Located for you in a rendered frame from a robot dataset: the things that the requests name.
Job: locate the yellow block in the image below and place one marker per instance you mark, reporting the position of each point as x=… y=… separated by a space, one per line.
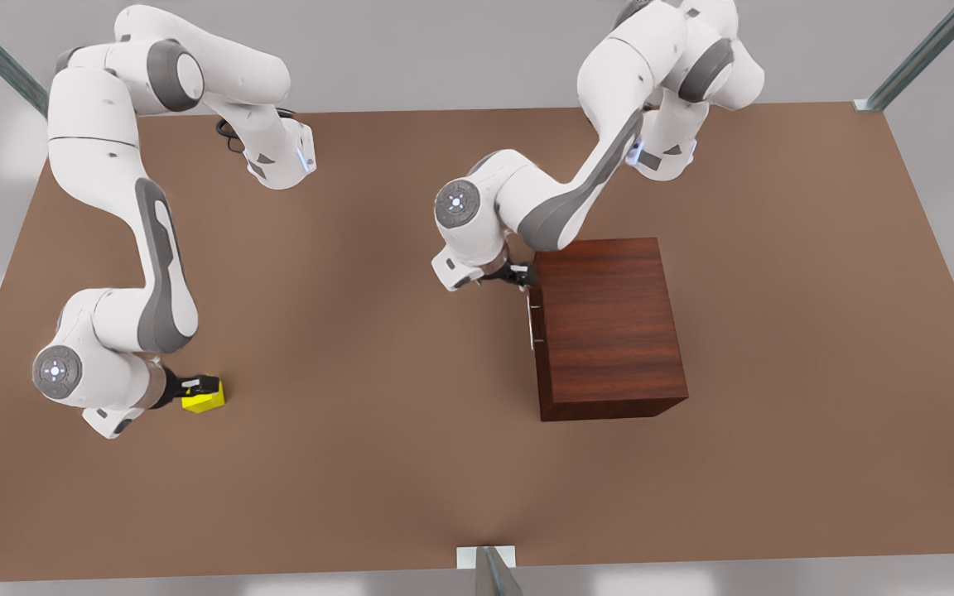
x=205 y=399

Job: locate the dark wooden drawer cabinet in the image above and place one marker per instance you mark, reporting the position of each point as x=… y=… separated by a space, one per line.
x=609 y=327

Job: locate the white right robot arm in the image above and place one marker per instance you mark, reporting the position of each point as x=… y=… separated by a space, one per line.
x=96 y=141

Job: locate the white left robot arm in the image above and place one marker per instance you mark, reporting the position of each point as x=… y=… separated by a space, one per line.
x=609 y=74

